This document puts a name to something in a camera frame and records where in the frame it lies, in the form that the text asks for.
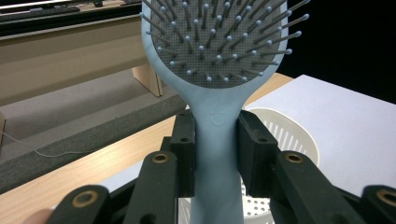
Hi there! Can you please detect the dark keyboard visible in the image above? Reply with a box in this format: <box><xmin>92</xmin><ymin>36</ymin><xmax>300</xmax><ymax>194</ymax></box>
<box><xmin>0</xmin><ymin>5</ymin><xmax>82</xmax><ymax>23</ymax></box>

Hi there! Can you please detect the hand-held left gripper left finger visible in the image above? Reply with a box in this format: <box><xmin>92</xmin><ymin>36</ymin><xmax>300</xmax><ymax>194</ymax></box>
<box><xmin>169</xmin><ymin>109</ymin><xmax>198</xmax><ymax>199</ymax></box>

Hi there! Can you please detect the white slotted plastic basket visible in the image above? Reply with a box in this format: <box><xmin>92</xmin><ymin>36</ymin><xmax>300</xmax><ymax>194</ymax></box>
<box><xmin>177</xmin><ymin>106</ymin><xmax>321</xmax><ymax>224</ymax></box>

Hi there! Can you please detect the thin grey cable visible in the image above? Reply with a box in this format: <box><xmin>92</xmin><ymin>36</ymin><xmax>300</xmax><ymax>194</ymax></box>
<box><xmin>0</xmin><ymin>130</ymin><xmax>96</xmax><ymax>159</ymax></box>

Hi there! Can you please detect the white table mat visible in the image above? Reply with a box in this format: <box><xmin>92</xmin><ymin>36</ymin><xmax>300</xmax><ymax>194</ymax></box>
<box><xmin>99</xmin><ymin>74</ymin><xmax>396</xmax><ymax>199</ymax></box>

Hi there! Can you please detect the beige wooden desk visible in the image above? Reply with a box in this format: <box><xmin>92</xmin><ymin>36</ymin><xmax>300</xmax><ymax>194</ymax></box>
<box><xmin>0</xmin><ymin>13</ymin><xmax>164</xmax><ymax>107</ymax></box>

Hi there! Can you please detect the light blue hairbrush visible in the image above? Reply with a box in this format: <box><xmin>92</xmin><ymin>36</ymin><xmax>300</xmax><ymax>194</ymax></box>
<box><xmin>138</xmin><ymin>0</ymin><xmax>311</xmax><ymax>224</ymax></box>

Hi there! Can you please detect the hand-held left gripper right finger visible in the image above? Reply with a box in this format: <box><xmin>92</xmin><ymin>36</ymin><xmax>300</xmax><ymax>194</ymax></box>
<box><xmin>236</xmin><ymin>109</ymin><xmax>280</xmax><ymax>199</ymax></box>

